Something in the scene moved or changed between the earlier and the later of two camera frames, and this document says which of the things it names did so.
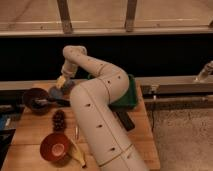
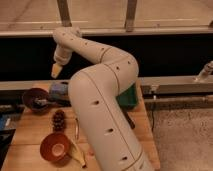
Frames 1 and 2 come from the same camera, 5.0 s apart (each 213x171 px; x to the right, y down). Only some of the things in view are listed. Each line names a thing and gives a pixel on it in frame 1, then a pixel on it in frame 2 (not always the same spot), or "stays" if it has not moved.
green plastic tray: (129, 99) stays
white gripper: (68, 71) → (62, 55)
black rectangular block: (126, 120) stays
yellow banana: (75, 153) stays
